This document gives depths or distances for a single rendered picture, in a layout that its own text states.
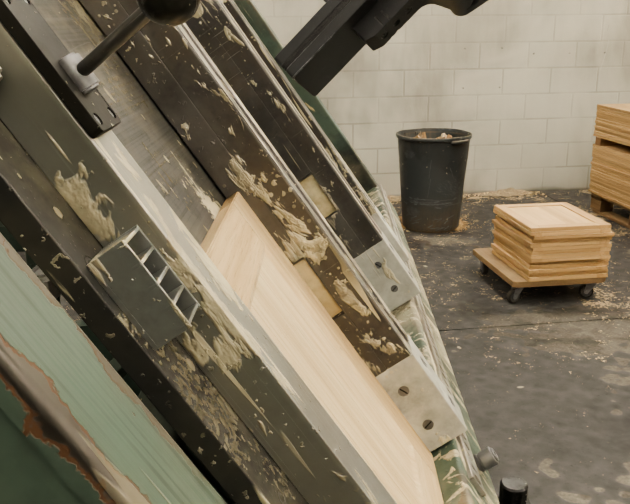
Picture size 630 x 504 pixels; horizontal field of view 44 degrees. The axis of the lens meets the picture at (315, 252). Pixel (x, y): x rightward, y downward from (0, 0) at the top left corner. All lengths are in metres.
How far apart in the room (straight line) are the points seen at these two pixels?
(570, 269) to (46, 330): 3.88
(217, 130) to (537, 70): 5.80
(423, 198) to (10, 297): 4.99
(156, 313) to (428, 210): 4.81
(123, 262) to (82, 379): 0.18
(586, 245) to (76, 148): 3.73
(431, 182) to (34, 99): 4.76
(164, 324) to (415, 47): 5.79
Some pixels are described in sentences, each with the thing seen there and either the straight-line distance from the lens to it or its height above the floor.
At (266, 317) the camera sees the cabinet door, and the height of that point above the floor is 1.16.
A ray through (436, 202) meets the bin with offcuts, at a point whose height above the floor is 0.22.
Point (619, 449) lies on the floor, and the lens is 2.93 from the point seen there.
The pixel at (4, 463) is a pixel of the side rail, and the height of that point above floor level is 1.26.
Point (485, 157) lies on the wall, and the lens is 6.53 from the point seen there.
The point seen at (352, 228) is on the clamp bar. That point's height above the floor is 1.05.
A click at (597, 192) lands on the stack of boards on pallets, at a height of 0.16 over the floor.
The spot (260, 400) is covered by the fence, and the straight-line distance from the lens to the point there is 0.57.
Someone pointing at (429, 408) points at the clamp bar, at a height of 0.96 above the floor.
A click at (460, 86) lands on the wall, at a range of 6.38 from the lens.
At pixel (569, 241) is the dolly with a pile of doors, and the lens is 4.10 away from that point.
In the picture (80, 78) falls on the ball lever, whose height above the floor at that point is 1.38.
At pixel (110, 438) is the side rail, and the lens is 0.32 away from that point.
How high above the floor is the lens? 1.42
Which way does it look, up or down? 17 degrees down
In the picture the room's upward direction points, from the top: straight up
